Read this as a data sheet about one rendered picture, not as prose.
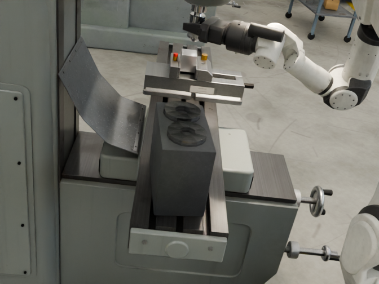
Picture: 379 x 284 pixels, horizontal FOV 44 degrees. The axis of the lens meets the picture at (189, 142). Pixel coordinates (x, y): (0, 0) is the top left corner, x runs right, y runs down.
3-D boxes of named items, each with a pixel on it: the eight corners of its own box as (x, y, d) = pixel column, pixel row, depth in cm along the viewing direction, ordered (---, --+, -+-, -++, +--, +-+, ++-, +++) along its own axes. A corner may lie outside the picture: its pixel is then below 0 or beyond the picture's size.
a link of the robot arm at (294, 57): (262, 26, 137) (295, 52, 142) (251, 51, 134) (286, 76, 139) (276, 18, 131) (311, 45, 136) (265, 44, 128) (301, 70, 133)
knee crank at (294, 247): (339, 254, 174) (344, 243, 171) (344, 267, 169) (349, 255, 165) (281, 248, 172) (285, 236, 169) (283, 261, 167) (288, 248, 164)
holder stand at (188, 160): (192, 163, 131) (203, 100, 120) (204, 217, 112) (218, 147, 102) (149, 162, 129) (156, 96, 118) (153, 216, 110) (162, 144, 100)
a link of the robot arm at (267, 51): (249, 35, 141) (286, 44, 138) (237, 63, 138) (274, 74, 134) (249, 10, 131) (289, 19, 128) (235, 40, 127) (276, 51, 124)
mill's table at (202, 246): (208, 62, 216) (211, 45, 212) (224, 265, 111) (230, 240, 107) (158, 55, 215) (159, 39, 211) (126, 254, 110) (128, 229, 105)
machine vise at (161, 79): (237, 87, 178) (243, 60, 172) (242, 105, 165) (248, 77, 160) (145, 76, 175) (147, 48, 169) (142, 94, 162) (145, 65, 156)
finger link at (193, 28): (184, 20, 138) (203, 25, 136) (183, 30, 139) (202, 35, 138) (182, 21, 136) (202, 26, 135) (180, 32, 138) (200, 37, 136)
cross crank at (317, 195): (320, 204, 183) (329, 180, 177) (327, 225, 173) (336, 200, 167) (280, 200, 182) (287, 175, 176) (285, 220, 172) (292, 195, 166)
